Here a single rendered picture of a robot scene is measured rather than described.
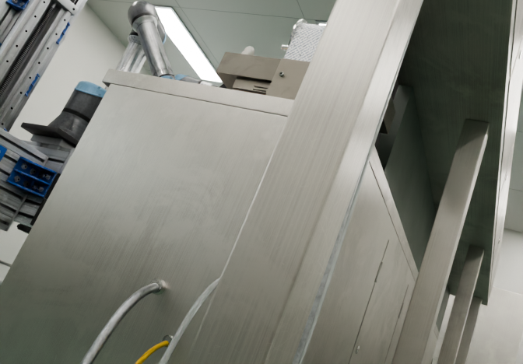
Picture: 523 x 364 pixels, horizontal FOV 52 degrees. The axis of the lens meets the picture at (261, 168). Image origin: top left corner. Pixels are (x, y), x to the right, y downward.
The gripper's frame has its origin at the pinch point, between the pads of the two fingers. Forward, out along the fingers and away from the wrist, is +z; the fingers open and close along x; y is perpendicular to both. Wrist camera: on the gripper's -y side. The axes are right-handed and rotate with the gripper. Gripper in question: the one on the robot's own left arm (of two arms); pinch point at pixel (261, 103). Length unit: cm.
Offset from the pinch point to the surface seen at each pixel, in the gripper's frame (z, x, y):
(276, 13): -67, -192, -131
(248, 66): 13, 73, 14
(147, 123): -2, 78, 35
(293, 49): 16, 51, -3
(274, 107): 25, 84, 25
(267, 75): 19, 74, 15
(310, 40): 20, 51, -6
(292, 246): 46, 147, 54
